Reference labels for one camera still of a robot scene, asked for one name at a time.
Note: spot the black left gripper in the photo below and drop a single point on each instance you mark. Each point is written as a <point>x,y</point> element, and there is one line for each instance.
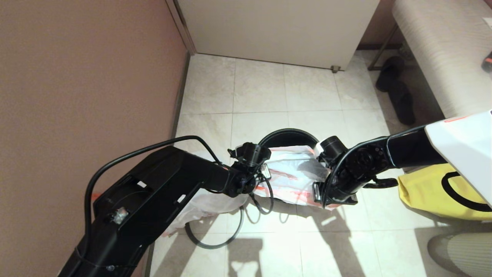
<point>250,156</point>

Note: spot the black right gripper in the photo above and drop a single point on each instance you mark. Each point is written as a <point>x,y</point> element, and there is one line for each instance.
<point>333,148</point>

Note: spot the white bin liner bag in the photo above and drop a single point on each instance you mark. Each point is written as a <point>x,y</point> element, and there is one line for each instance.
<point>292,173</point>

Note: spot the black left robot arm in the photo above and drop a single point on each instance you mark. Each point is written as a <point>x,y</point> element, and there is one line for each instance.
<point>153,196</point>

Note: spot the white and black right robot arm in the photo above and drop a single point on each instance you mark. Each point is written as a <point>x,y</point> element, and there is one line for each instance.
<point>461,150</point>

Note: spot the black round trash bin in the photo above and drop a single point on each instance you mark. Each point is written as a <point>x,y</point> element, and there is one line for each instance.
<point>284,135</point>

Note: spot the yellow fabric bag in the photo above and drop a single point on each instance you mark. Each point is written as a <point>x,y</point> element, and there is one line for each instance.
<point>423,192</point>

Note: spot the small metal door stopper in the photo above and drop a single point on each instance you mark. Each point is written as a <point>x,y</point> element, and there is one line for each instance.
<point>335,69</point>

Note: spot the black slipper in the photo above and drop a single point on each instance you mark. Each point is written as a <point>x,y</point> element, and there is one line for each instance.
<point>401,105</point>
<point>388,73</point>

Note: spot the metal bench leg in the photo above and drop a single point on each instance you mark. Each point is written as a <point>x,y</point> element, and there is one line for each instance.
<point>381,49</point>

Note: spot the white door panel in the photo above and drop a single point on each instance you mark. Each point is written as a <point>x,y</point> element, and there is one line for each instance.
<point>276,30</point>

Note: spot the wood-grain bench top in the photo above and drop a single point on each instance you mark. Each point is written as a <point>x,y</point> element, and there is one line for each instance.
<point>449,57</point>

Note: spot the white pleated round stool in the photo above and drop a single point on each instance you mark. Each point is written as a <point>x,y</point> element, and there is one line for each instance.
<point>469,256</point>

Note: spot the red and black item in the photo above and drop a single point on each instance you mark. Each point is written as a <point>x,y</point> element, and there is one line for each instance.
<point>487,63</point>

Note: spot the white paper sheet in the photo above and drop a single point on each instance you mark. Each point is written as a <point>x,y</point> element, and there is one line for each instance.
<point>489,21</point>

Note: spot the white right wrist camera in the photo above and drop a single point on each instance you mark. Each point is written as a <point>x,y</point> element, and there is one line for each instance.
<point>318,148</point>

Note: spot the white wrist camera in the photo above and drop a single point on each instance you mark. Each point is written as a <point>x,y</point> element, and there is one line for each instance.
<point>318,148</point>
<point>266,171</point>

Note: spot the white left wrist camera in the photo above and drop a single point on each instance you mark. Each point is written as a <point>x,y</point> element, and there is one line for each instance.
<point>266,171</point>

